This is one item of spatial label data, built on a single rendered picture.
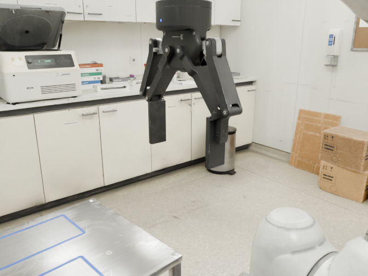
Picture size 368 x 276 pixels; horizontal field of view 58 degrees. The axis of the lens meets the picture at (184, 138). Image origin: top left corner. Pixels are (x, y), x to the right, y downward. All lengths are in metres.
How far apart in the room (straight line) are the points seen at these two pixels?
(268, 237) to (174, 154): 2.71
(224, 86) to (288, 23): 3.47
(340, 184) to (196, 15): 2.92
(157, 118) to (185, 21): 0.17
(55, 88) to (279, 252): 2.24
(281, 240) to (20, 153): 2.25
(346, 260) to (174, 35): 0.51
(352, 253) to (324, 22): 3.09
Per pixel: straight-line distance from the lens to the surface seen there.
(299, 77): 3.77
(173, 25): 0.43
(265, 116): 4.07
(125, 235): 0.99
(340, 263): 0.72
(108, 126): 2.93
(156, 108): 0.53
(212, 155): 0.44
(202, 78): 0.43
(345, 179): 3.23
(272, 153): 4.11
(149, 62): 0.52
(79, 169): 2.92
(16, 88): 2.64
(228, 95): 0.40
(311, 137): 3.69
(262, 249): 0.79
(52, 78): 2.70
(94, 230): 1.03
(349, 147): 3.12
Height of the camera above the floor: 1.36
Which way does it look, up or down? 17 degrees down
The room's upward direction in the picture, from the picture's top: straight up
